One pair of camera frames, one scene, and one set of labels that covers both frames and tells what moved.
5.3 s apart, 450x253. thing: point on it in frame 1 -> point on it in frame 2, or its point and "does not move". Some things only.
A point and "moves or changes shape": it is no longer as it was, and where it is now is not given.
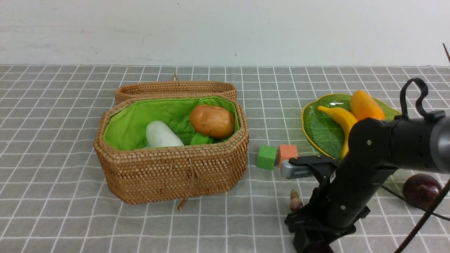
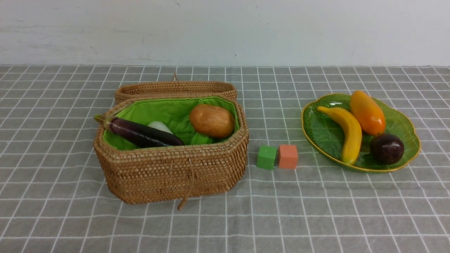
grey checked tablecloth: [53, 199] does not move
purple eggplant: [296, 202] -> [133, 133]
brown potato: [212, 121] does not move
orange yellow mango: [364, 106] does not move
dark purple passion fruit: [420, 189] moves or changes shape
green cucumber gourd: [198, 139] does not move
